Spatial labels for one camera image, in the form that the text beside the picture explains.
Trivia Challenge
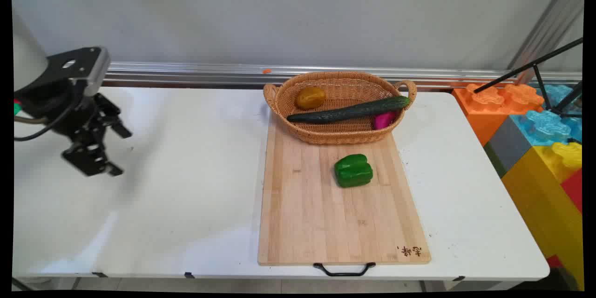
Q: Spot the green bell pepper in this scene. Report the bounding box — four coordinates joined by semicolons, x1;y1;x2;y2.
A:
334;154;374;189

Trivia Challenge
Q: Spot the yellow giant building block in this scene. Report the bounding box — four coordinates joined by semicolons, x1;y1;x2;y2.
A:
501;142;584;290

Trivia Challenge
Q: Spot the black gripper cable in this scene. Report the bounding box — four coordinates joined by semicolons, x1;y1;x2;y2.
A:
14;98;81;142

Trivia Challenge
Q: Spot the aluminium frame post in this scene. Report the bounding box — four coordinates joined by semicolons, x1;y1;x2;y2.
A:
508;0;584;85

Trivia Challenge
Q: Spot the dark green cucumber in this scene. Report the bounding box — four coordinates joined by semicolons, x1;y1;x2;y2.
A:
286;95;411;125

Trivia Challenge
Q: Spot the black tripod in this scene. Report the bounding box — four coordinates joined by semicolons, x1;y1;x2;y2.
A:
474;37;583;118

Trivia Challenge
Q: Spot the orange giant building block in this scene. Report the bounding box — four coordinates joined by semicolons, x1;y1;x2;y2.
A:
453;83;545;146

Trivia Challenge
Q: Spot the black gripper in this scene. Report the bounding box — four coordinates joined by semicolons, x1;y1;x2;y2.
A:
20;80;133;177

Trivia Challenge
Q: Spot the woven wicker basket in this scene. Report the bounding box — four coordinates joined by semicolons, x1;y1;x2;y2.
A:
263;71;418;145

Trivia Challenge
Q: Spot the aluminium rail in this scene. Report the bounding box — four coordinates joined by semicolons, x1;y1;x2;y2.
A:
103;61;582;90

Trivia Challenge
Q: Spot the wooden cutting board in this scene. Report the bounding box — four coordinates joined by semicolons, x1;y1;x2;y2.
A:
257;111;432;277

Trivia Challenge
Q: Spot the yellow orange toy pepper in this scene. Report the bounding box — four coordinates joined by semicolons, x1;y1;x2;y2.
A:
295;86;327;110

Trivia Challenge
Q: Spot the red giant building block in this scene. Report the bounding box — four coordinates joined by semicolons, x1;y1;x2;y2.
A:
561;168;583;213

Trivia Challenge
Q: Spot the grey giant building block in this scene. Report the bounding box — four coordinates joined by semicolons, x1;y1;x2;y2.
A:
483;115;532;178

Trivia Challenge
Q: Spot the blue giant building block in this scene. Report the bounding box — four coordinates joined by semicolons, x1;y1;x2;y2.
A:
510;84;583;146

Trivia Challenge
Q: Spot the magenta toy vegetable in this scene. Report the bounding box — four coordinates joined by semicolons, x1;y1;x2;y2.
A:
372;111;399;130

